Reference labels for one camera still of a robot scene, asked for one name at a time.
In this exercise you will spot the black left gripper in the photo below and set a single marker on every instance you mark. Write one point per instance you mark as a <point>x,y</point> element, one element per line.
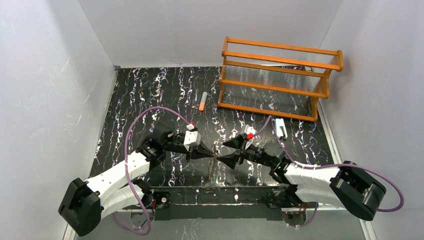
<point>190,152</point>

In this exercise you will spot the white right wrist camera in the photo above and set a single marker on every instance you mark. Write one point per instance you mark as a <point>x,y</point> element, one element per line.
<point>249,133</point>

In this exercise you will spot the black key tag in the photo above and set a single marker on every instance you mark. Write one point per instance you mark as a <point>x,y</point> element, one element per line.
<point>233,133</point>

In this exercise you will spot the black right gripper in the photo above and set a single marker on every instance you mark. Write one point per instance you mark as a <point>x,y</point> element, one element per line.
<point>239,157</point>

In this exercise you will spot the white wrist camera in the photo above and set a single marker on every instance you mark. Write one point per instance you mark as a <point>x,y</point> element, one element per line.
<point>192,137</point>
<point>249,133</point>

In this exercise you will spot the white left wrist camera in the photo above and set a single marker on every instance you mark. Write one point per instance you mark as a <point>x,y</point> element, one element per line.
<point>192,137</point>

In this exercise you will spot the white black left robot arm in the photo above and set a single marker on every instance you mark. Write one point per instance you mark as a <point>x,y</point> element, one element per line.
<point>87,202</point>

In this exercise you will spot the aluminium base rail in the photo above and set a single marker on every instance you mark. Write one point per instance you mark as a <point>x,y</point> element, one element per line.
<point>247,213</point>

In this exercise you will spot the orange wooden two-tier shelf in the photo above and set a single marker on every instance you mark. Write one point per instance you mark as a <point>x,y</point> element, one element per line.
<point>276,79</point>

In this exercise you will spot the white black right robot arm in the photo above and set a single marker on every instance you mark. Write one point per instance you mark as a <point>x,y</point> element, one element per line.
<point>346,186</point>

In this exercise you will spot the grey orange marker pen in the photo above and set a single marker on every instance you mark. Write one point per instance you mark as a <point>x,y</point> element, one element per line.
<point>202,104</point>

